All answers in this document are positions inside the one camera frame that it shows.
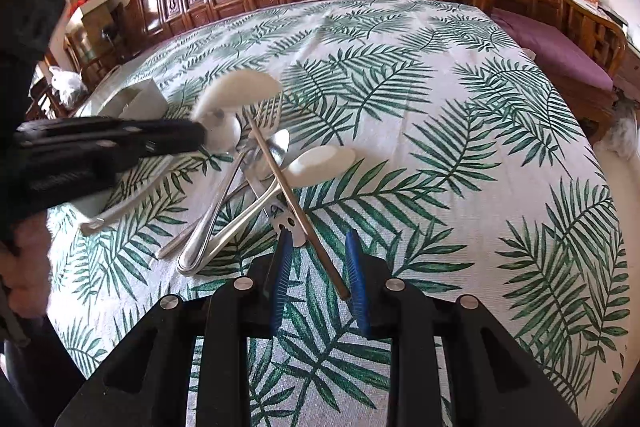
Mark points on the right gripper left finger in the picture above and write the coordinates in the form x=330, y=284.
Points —
x=270, y=274

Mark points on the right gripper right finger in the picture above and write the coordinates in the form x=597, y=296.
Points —
x=366, y=278

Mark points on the brown wooden chopstick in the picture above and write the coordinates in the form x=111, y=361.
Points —
x=324, y=258

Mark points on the small white plastic spoon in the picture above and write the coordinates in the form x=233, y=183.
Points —
x=315, y=166

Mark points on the large white plastic spoon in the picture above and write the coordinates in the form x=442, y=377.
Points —
x=230, y=91

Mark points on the person's left hand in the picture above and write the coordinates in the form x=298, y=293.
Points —
x=27, y=275

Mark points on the metal rectangular tray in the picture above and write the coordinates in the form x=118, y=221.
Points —
x=138, y=101

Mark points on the large metal spoon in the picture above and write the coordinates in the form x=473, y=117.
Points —
x=223, y=133

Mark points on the metal fork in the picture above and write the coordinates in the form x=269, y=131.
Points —
x=267, y=116

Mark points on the palm leaf tablecloth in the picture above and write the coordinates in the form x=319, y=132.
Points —
x=471, y=176

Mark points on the purple seat cushion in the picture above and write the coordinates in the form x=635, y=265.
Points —
x=555, y=53

